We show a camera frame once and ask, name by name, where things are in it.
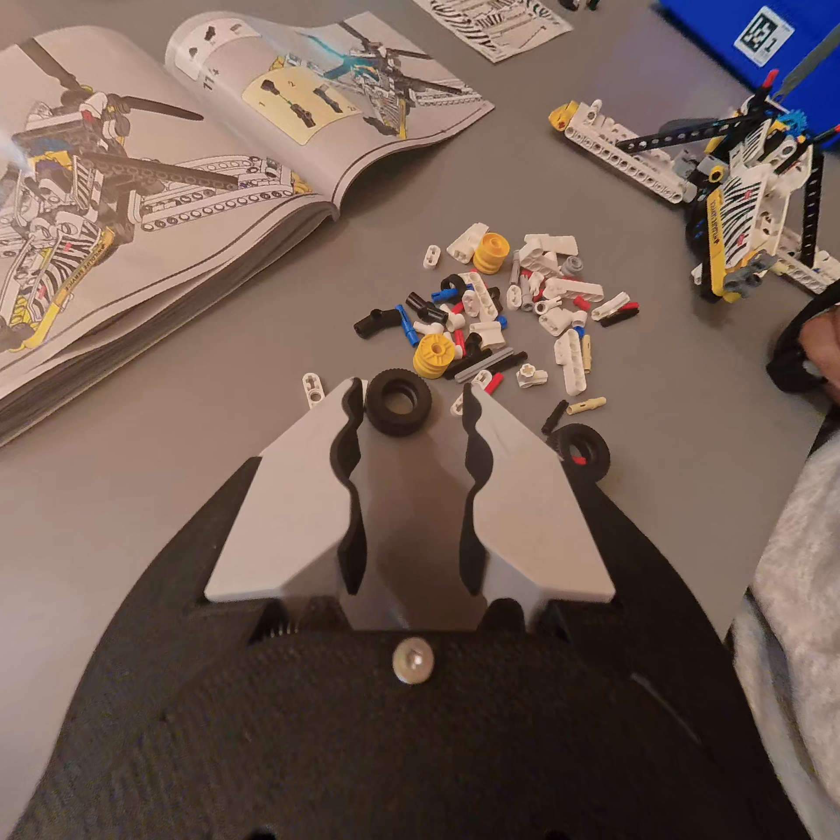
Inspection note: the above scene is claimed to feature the person's right forearm grey sleeve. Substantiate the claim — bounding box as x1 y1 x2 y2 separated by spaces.
730 430 840 840

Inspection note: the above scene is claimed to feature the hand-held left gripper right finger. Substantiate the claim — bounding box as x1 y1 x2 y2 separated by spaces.
458 384 616 632

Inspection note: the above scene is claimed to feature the blue bin with marker tag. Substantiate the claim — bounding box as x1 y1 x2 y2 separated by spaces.
658 0 840 153

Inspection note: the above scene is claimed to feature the lego instruction booklet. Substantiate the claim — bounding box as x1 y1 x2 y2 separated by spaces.
0 12 496 447

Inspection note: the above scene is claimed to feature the striped sticker sheet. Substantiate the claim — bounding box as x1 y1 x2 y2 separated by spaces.
430 0 574 64

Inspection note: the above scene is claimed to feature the black rubber lego tire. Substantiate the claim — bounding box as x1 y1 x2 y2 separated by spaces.
550 423 611 480
365 369 434 438

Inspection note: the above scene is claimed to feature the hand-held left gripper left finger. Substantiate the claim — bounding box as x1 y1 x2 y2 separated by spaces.
203 377 367 601

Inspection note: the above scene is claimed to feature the pile of small lego pieces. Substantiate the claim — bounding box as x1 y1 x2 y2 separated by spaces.
302 223 641 434

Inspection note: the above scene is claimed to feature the yellow lego wheel hub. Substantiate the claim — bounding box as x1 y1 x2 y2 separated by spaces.
413 335 457 380
472 233 511 275

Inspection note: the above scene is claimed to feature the lego helicopter model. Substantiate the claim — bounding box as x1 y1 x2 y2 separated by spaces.
550 26 840 304

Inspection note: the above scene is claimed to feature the person's right hand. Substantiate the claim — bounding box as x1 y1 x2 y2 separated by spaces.
797 310 840 403

